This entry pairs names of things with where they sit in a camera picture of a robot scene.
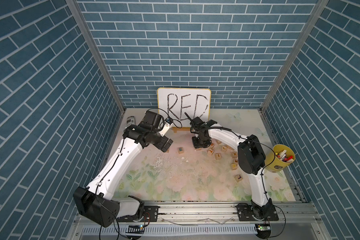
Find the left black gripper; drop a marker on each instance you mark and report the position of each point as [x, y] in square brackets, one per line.
[160, 145]

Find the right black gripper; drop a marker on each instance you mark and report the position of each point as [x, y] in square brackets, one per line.
[196, 146]

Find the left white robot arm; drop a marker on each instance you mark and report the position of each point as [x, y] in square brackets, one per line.
[95, 200]

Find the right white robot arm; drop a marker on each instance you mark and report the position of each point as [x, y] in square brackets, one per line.
[251, 159]

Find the wooden block letter I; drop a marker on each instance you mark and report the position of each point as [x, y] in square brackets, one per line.
[218, 156]

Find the wooden block letter X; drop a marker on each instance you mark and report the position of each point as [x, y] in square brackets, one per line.
[234, 155]

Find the wooden block letter L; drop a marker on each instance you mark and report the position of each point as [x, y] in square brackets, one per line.
[238, 178]

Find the wooden whiteboard stand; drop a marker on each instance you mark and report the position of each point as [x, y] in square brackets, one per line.
[178, 130]

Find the flag printed can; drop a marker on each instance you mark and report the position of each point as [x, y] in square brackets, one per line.
[131, 120]

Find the white RED whiteboard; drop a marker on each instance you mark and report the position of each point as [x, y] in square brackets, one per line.
[178, 103]

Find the yellow cup with markers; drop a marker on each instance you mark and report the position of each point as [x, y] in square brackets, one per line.
[278, 159]

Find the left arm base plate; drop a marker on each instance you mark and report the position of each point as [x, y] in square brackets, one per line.
[149, 212]

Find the aluminium front rail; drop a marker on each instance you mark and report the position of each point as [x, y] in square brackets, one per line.
[192, 213]

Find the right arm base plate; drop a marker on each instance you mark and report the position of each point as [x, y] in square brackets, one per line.
[247, 213]

